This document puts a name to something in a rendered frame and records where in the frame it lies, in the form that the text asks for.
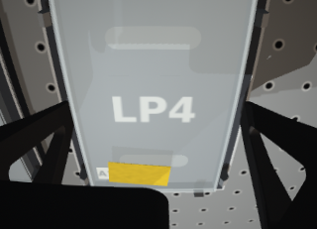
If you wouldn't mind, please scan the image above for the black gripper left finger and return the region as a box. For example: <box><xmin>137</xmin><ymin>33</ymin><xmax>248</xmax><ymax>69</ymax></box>
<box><xmin>0</xmin><ymin>101</ymin><xmax>74</xmax><ymax>184</ymax></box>

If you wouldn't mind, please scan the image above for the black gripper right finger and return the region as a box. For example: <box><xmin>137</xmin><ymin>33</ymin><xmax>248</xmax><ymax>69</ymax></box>
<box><xmin>240</xmin><ymin>101</ymin><xmax>317</xmax><ymax>229</ymax></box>

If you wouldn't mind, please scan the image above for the grey perforated base plate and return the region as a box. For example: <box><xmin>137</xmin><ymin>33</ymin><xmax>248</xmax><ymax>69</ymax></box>
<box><xmin>0</xmin><ymin>0</ymin><xmax>317</xmax><ymax>229</ymax></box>

